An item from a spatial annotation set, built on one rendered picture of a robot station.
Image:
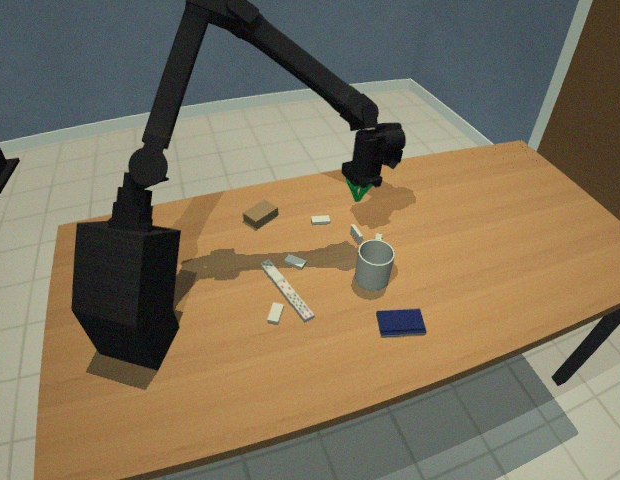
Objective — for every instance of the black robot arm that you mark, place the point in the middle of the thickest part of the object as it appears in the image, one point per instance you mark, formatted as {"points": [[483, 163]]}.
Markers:
{"points": [[148, 165]]}

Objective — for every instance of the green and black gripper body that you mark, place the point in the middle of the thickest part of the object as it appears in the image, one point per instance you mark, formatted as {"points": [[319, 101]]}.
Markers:
{"points": [[357, 172]]}

